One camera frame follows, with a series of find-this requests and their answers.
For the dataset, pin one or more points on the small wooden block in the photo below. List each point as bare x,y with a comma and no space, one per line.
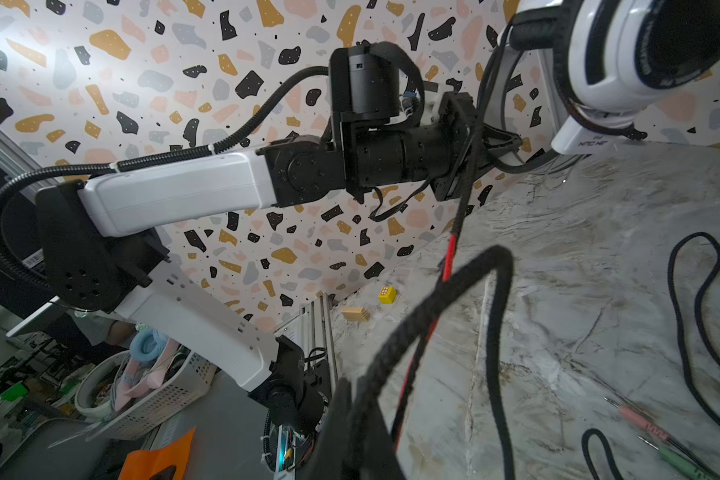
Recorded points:
356,314

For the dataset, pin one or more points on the white plastic basket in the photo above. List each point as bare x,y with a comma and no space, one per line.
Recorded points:
143,413

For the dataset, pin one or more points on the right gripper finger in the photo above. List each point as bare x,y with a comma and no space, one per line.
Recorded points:
339,454

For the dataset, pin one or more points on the small yellow block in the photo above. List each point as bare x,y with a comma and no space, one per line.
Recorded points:
387,295

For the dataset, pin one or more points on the white black headphones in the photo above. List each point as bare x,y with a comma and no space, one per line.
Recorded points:
612,59

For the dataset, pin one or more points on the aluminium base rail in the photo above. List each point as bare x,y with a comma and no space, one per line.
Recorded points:
311,329

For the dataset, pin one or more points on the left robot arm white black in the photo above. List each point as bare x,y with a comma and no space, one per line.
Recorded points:
269,368

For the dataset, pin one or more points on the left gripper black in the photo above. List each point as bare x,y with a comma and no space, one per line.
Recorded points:
457,115

